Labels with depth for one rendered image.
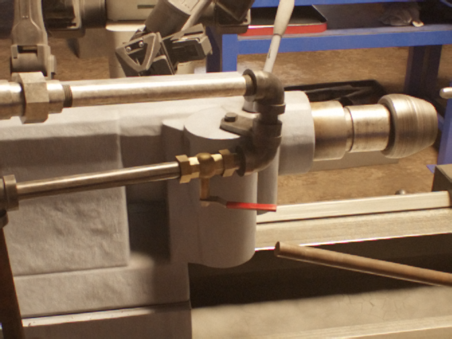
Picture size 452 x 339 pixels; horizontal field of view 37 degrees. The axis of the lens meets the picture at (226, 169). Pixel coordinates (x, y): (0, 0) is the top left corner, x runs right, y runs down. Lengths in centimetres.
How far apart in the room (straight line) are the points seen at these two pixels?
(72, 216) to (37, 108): 25
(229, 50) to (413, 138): 183
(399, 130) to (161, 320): 39
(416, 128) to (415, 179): 223
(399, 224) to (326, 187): 180
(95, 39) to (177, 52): 353
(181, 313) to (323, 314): 39
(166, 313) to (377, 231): 48
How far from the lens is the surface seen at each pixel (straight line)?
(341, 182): 307
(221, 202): 75
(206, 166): 72
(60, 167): 83
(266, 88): 72
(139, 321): 86
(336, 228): 120
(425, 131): 95
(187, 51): 110
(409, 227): 123
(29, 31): 142
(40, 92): 62
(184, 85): 68
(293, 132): 87
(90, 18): 189
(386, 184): 309
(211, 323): 115
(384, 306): 123
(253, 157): 74
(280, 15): 84
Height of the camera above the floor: 148
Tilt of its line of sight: 28 degrees down
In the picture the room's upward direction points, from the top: straight up
